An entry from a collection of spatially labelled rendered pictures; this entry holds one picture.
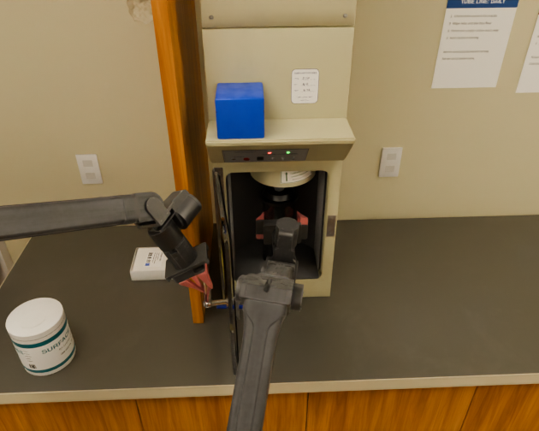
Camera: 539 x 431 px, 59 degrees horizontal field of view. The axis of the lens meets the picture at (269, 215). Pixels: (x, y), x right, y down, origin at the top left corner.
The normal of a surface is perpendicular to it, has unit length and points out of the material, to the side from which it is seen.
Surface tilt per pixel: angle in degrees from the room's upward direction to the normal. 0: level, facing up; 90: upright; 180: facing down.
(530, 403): 90
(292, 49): 90
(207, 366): 0
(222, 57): 90
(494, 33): 90
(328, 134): 0
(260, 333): 36
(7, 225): 67
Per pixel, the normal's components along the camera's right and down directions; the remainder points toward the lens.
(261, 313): -0.02, -0.34
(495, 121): 0.04, 0.56
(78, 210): 0.73, -0.14
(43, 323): 0.00, -0.83
